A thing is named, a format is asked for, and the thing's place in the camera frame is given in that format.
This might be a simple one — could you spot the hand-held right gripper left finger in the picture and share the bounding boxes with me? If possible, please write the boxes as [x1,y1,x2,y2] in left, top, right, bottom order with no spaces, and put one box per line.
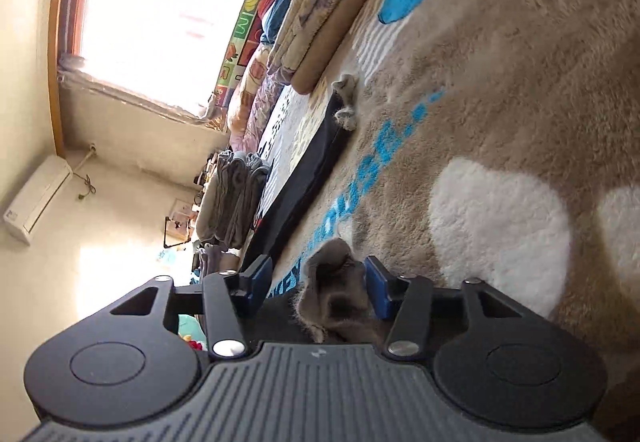
[106,254,274,359]

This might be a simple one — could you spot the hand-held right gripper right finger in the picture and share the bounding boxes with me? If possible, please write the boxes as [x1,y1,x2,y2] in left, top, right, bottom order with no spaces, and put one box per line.
[364,255,540,359]

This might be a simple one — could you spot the black fleece-lined pants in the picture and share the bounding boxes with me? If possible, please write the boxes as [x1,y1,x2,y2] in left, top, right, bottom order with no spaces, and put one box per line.
[245,74,396,345]

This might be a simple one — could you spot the stack of folded grey clothes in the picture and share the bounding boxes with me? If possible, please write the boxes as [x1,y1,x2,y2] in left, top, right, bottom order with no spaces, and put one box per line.
[220,149,272,249]

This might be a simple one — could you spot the white quilted garment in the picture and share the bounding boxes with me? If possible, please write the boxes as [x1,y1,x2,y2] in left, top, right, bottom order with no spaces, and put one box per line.
[195,157,228,243]

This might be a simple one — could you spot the pink quilt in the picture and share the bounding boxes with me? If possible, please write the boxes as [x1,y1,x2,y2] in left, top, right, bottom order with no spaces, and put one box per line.
[240,72,293,155]

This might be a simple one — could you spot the cartoon print beige blanket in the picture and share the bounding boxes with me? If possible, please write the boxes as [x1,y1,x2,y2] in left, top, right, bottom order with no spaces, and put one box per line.
[226,44,273,135]

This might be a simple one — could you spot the clear plastic window film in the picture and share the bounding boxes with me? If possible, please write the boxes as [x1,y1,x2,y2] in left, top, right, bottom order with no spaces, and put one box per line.
[57,52,221,127]

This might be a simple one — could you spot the cartoon mouse printed blanket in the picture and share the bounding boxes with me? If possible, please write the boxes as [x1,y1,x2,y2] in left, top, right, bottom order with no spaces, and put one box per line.
[250,0,640,442]

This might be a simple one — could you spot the colourful alphabet play mat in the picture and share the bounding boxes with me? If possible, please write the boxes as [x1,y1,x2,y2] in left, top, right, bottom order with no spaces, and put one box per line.
[207,0,306,117]

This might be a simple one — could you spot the beige folded blanket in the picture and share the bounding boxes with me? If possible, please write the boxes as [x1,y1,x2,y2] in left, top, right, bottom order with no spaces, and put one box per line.
[267,0,378,95]

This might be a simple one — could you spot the wooden framed window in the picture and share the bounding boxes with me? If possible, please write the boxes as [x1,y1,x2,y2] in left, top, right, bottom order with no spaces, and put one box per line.
[50,0,281,123]

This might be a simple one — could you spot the wall power cable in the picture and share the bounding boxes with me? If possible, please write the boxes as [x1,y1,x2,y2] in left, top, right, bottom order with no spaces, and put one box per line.
[71,143,98,201]

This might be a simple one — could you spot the white wall air conditioner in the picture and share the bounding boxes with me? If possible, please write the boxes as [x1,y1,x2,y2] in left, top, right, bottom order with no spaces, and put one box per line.
[2,154,73,243]

